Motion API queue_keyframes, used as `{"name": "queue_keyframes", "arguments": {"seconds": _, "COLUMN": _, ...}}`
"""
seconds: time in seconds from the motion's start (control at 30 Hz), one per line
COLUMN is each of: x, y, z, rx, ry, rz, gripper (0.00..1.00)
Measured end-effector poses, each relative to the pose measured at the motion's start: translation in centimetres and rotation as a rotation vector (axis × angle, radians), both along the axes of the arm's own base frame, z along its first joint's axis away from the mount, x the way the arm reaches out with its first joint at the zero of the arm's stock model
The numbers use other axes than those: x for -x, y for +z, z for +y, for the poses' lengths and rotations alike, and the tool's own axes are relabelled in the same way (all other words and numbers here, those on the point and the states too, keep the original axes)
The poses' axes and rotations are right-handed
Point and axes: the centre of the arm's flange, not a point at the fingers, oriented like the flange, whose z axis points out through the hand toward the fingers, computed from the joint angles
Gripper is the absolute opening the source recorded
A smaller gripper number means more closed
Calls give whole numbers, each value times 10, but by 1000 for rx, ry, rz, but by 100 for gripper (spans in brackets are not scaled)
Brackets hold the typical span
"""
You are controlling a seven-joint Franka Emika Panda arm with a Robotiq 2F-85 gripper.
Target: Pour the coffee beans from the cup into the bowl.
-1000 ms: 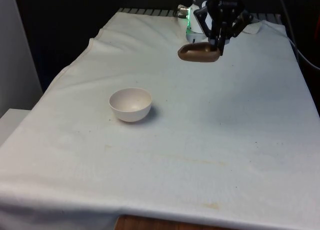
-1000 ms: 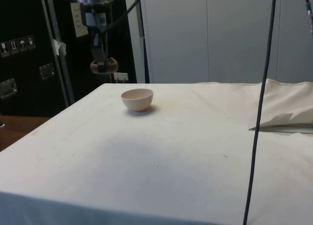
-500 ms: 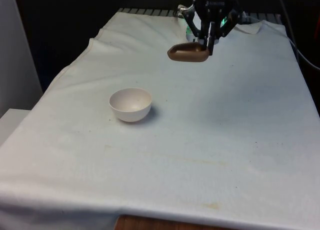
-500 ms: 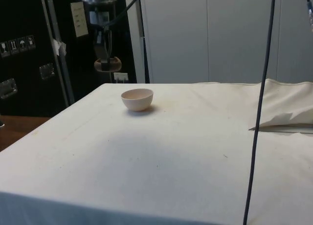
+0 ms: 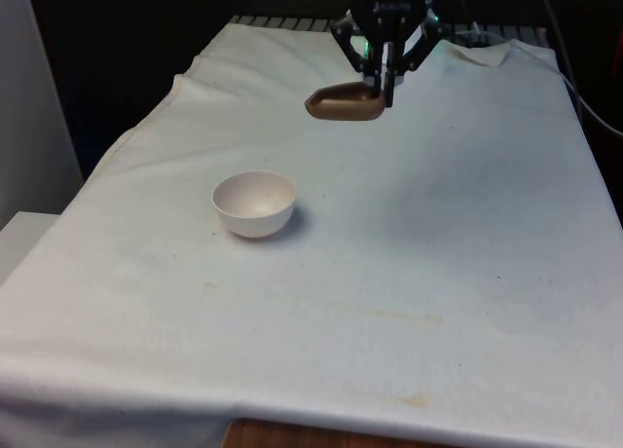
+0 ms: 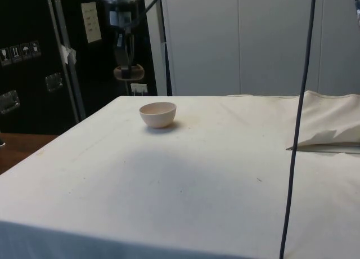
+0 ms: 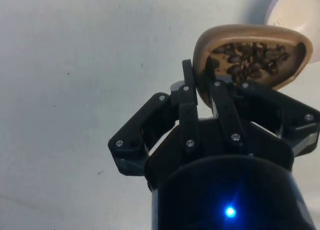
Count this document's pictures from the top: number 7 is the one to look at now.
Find brown cup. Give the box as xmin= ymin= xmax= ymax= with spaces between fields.
xmin=193 ymin=23 xmax=314 ymax=107

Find coffee beans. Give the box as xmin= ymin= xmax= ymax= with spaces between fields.
xmin=211 ymin=41 xmax=291 ymax=85

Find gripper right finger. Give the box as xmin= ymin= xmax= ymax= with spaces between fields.
xmin=204 ymin=57 xmax=320 ymax=159

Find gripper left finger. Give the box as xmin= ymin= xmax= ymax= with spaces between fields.
xmin=107 ymin=59 xmax=201 ymax=177

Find white bowl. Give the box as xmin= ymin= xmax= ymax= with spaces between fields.
xmin=264 ymin=0 xmax=320 ymax=35

